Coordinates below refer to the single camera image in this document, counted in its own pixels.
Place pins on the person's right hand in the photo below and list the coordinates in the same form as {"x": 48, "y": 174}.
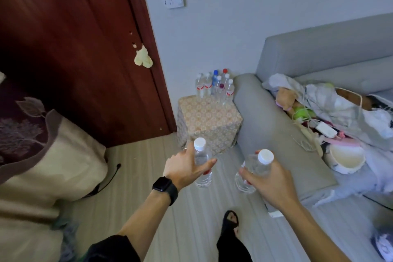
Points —
{"x": 279, "y": 188}

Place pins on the person's left hand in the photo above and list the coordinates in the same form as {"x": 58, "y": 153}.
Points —
{"x": 181, "y": 169}

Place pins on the patterned cloth covered stool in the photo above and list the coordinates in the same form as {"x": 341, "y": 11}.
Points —
{"x": 208, "y": 120}

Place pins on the purple cap bottle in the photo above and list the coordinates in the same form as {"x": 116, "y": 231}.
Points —
{"x": 221, "y": 86}

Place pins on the small blue cap water bottle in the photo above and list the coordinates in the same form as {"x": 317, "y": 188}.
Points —
{"x": 215, "y": 72}

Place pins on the red cap water bottle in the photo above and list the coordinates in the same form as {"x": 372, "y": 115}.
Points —
{"x": 225, "y": 70}

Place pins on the person's left forearm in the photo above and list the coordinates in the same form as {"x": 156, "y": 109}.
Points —
{"x": 144, "y": 225}

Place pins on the person's right forearm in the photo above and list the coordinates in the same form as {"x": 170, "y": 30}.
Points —
{"x": 316, "y": 237}

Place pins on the person's black trousers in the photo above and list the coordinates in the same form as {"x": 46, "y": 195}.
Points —
{"x": 233, "y": 249}

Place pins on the person's black left sleeve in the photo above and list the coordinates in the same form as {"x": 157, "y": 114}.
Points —
{"x": 113, "y": 251}

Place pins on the black smartwatch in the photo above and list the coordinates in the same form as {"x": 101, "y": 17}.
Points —
{"x": 167, "y": 189}

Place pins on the black sandal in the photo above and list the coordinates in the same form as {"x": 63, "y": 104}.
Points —
{"x": 226, "y": 225}

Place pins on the white bowl on sofa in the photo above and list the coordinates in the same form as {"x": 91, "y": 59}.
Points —
{"x": 345, "y": 159}

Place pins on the white charger box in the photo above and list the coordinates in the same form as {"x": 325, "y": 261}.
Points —
{"x": 326, "y": 129}

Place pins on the green fabric item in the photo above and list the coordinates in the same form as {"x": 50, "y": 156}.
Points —
{"x": 302, "y": 113}

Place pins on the brown plush toy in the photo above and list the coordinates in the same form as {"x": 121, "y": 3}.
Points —
{"x": 285, "y": 97}

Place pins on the pile of white clothes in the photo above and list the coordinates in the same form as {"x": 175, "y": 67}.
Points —
{"x": 337, "y": 105}

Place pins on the brown cardboard piece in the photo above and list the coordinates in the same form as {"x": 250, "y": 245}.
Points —
{"x": 350, "y": 95}

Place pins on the grey green floor cloth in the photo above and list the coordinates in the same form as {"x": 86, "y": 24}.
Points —
{"x": 69, "y": 240}

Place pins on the cream and purple curtain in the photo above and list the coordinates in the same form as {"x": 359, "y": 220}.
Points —
{"x": 46, "y": 163}

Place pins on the grey sofa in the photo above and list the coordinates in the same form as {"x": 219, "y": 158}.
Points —
{"x": 307, "y": 53}

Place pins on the dark red door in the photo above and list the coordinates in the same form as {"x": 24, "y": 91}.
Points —
{"x": 76, "y": 40}

